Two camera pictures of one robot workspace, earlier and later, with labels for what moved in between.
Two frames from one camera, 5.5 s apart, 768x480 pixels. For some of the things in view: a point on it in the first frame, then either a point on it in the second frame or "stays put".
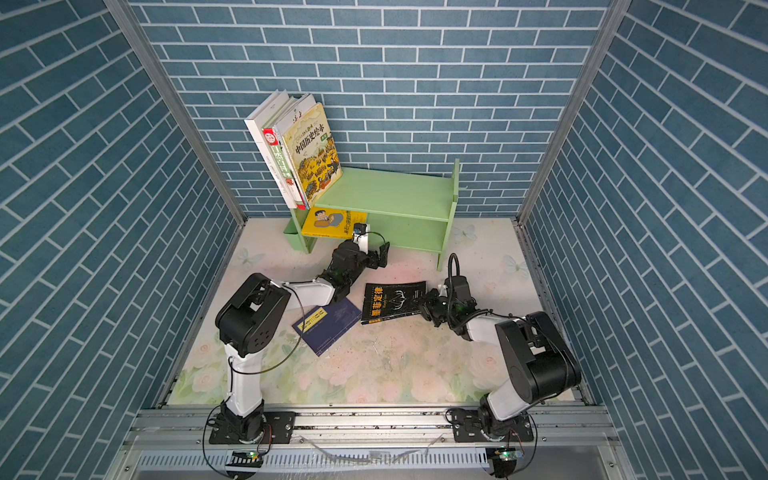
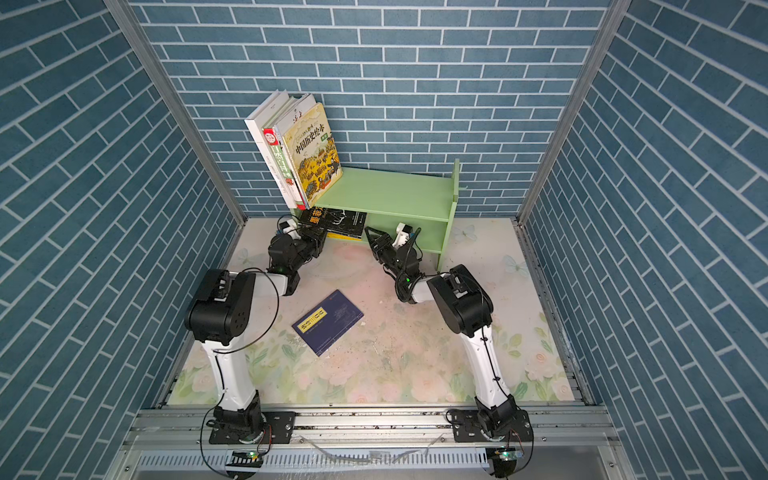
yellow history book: (313, 150) stays put
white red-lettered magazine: (302, 105) stays put
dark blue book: (324, 325) stays put
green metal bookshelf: (405, 210) stays put
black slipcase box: (385, 301) -> (317, 222)
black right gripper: (426, 305) -> (386, 245)
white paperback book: (256, 121) stays put
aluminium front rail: (570, 443) stays put
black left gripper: (372, 262) -> (314, 241)
